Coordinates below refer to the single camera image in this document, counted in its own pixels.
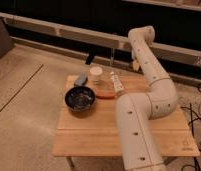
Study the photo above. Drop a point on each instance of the dark blue ceramic bowl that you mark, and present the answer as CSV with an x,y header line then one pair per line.
x,y
79,98

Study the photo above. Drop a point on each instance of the wooden table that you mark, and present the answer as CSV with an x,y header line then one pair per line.
x,y
94,133

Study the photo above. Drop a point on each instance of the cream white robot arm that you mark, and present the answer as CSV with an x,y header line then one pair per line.
x,y
134,110

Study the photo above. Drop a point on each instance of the cream round cup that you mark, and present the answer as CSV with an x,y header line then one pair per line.
x,y
95,74

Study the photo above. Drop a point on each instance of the grey metal rail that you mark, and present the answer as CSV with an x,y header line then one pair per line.
x,y
166,52

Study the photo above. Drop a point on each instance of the dark cabinet at left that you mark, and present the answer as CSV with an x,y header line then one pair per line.
x,y
6,43

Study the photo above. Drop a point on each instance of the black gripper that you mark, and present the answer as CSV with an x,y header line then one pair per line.
x,y
89,59

